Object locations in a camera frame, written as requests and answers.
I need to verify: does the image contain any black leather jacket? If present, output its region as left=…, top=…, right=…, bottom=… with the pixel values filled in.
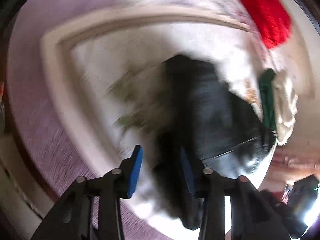
left=155, top=55, right=276, bottom=230

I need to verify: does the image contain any cream fluffy folded garment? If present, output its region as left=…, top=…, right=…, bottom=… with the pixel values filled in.
left=272, top=71, right=298, bottom=146

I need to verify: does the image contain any dark green folded garment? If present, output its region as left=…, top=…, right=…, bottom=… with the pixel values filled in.
left=259, top=68, right=277, bottom=137

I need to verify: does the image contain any white floral bed quilt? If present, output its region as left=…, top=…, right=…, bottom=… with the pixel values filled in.
left=7, top=0, right=319, bottom=239

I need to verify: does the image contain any red folded garment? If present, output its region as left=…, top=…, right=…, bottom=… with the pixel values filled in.
left=240, top=0, right=292, bottom=49

